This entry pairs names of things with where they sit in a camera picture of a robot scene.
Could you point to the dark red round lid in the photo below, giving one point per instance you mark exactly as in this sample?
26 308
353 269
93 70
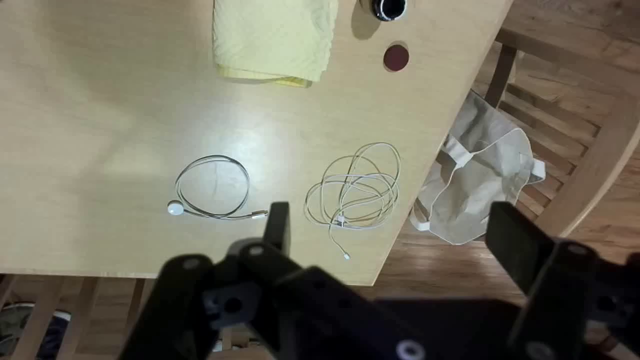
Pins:
396 59

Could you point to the wooden chair holding tote bag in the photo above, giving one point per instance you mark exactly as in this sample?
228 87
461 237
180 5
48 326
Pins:
601 161

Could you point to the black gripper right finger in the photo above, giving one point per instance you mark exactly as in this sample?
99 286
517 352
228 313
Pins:
517 243

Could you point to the beige canvas tote bag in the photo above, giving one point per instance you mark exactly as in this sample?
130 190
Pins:
480 172

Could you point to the light wooden slatted chair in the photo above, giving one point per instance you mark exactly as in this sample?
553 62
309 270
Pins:
86 313

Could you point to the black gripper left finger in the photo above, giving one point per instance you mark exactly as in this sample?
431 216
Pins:
277 227

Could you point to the yellow textured cloth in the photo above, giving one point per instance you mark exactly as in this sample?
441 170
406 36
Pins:
273 36

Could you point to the small dark bottle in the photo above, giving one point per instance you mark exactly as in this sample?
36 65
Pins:
389 9

